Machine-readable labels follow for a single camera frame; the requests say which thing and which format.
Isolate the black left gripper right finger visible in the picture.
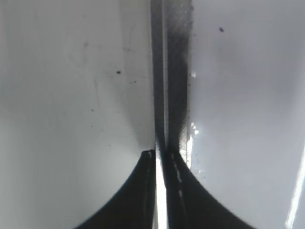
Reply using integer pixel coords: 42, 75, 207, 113
162, 152, 252, 229

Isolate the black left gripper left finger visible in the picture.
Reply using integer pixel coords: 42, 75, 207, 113
77, 149, 155, 229

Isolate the white framed whiteboard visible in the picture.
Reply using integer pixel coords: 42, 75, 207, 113
150, 0, 305, 229

